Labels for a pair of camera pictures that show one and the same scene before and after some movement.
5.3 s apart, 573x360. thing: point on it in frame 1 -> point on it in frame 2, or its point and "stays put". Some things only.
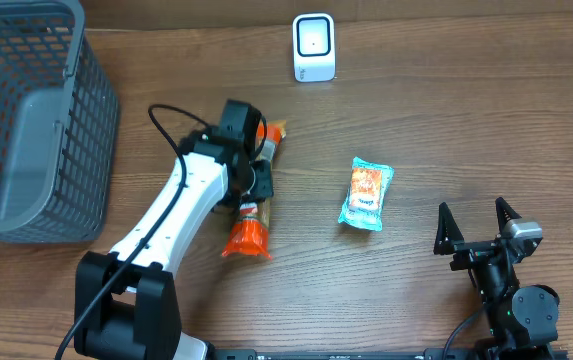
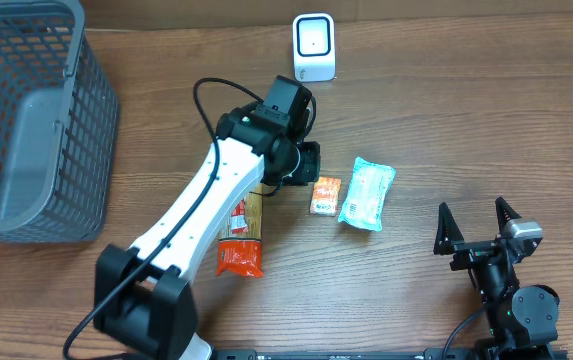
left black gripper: (262, 179) -> (309, 163)
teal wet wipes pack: (368, 188) stays put
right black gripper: (450, 238) stays put
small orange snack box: (365, 188) -> (325, 196)
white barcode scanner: (314, 47) stays put
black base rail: (427, 354) stays put
